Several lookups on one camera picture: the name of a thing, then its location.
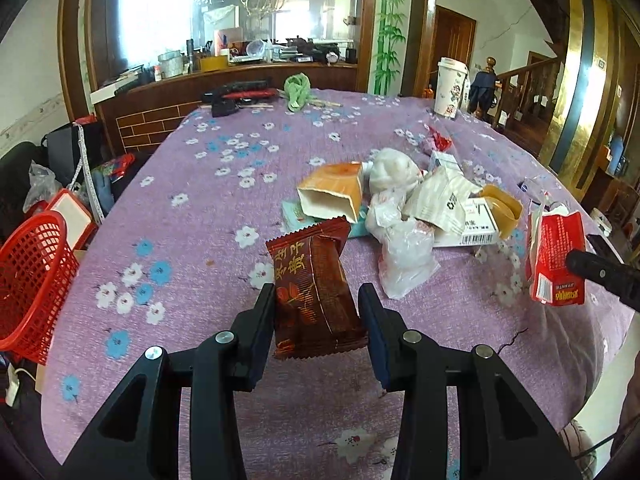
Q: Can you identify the orange medicine box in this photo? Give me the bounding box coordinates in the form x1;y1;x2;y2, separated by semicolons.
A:
297;162;363;224

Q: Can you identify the black and red tool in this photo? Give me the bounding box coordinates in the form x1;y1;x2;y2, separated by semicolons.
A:
201;79;279;117

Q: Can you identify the black shopping bag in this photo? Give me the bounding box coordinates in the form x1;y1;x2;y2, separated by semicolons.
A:
41;115;107;186

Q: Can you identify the clear plastic bag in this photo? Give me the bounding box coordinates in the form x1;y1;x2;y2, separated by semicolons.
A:
23;160;62;214

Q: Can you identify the white cartoon paper cup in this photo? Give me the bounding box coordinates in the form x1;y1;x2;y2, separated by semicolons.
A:
434;58;469;119

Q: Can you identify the red framed white board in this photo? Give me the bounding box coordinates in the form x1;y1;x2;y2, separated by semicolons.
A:
46;188;98;250

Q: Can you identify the red plastic mesh basket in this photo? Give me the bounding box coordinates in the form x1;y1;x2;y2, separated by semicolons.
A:
1;210;79;365

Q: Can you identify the brick pattern wooden counter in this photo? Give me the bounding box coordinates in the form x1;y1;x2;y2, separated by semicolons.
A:
96;62;358;155

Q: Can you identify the white plastic bag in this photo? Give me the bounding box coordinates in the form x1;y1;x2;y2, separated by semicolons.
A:
366;188;439;299

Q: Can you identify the brown snack wrapper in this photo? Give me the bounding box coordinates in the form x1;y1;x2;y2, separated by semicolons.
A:
266;217;368;360

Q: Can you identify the green cloth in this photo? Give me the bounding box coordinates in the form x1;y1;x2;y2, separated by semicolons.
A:
283;73;311;113

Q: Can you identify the white medicine box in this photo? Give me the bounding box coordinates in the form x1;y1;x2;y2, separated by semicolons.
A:
434;197;499;248

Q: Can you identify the white paper packet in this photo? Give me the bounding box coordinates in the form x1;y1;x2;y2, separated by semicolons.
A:
402;166;480;235

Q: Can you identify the red snack box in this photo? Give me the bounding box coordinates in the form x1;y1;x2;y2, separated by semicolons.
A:
525;205;586;308

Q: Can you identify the yellow paper cup piece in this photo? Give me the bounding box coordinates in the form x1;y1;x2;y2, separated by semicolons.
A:
480;184;523;240

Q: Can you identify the purple floral tablecloth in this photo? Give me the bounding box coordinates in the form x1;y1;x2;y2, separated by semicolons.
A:
42;91;631;479

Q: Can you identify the red wrapper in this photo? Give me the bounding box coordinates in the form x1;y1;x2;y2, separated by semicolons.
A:
422;125;452;155

